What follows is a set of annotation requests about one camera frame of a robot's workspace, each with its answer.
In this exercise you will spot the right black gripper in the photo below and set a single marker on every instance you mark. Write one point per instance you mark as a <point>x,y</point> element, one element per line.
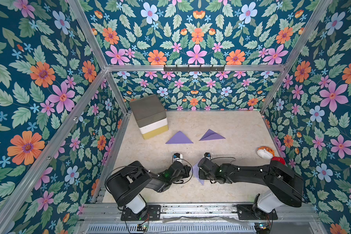
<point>203,168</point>

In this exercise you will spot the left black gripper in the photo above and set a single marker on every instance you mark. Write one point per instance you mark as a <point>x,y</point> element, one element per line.
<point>183,170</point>

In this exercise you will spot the pale purple paper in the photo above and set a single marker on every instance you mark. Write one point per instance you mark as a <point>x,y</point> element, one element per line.
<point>196,174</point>

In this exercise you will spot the purple square paper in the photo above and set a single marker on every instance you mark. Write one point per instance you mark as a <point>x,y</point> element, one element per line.
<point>179,138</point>
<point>211,135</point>

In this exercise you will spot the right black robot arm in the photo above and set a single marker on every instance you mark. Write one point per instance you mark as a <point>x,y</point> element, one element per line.
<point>285,186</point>

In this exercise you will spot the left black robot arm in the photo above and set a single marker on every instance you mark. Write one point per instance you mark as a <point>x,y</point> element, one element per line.
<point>126,183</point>

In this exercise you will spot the orange white plush toy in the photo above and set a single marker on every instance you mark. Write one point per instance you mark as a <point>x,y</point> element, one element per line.
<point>265,152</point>

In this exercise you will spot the grey white yellow block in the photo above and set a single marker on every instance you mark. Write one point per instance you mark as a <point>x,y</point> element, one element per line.
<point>150,116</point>

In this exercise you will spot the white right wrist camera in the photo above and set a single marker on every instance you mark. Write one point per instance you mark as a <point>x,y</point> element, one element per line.
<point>208,156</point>

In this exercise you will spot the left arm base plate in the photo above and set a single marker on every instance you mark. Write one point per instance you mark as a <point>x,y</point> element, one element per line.
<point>149,213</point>

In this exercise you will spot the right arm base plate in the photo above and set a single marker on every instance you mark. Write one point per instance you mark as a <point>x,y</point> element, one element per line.
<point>252,212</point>

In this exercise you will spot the black hook rail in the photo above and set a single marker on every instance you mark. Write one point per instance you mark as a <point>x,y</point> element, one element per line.
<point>194,68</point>

